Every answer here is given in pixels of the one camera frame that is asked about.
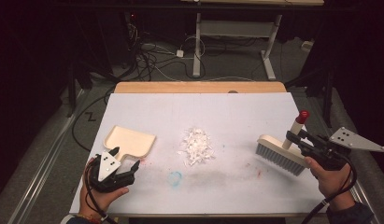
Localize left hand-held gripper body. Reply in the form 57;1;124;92
88;151;136;193

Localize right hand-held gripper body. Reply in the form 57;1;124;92
299;126;384;172

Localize cream dustpan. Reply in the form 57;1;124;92
103;124;157;163

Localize cream brush with red-tipped handle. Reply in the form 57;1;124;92
255;109;311;177

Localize person's right hand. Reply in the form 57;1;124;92
304;156;353;209

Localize person's left hand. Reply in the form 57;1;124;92
78;157;130;217

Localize black metal stand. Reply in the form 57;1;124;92
285;66;335;129
59;60;94;119

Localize pile of white paper scraps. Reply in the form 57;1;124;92
177;127;217;168

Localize small white box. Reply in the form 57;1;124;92
301;39;315;52

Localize white table sheet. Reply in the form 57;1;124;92
69;91;328;217

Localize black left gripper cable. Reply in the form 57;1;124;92
84;160;119;224

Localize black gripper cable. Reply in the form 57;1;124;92
300;154;359;224
84;160;119;224

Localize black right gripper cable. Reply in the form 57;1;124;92
300;154;359;224

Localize black floor cable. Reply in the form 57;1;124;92
70;86;117;153

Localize metal floor rail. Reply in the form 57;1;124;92
14;88;90;224

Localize tangle of floor cables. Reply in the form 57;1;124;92
125;21;209;82

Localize white metal desk frame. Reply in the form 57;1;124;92
179;0;325;81

